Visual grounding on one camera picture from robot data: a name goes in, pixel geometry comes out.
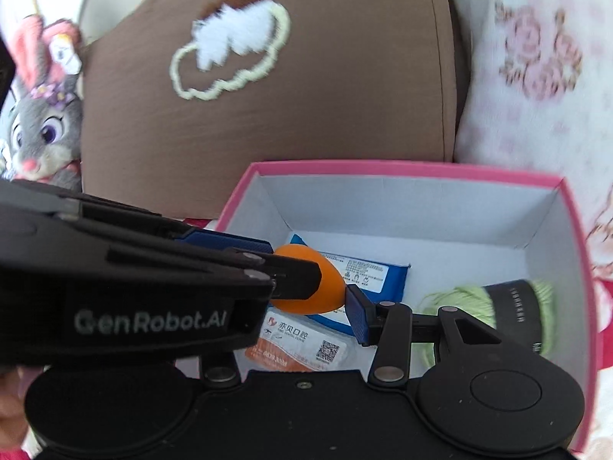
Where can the brown cushion with cloud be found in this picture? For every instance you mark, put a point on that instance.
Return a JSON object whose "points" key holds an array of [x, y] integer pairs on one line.
{"points": [[335, 105]]}

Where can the bear printed blanket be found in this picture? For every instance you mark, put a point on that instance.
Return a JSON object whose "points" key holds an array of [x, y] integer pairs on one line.
{"points": [[604, 345]]}

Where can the white hang tag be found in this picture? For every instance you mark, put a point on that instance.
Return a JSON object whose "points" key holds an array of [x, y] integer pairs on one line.
{"points": [[64, 52]]}

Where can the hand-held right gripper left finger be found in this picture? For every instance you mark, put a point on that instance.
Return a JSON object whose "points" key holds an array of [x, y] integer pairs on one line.
{"points": [[218, 366]]}

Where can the grey rabbit plush toy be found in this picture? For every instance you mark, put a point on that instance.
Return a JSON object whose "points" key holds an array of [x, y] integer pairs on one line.
{"points": [[48, 129]]}

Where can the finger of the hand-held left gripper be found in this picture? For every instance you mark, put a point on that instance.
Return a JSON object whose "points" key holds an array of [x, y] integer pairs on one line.
{"points": [[225, 241], [297, 278]]}

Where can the green yarn ball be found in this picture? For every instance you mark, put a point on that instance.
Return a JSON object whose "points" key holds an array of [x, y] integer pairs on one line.
{"points": [[459, 304]]}

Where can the blue wet wipes packet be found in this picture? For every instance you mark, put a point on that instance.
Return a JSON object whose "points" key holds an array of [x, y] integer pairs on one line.
{"points": [[378, 275]]}

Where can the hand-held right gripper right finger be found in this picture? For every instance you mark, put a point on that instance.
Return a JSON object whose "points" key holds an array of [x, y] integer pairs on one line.
{"points": [[357, 318]]}

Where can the orange makeup sponge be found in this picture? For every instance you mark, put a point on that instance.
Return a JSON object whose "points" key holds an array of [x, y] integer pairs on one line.
{"points": [[330, 290]]}

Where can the clear dental floss box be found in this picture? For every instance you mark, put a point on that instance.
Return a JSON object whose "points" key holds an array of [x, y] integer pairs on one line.
{"points": [[306, 345]]}

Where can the person's left hand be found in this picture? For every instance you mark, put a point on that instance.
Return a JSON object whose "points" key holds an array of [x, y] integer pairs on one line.
{"points": [[10, 402]]}

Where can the pink cardboard box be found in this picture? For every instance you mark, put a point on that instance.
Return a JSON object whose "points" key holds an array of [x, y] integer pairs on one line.
{"points": [[479, 211]]}

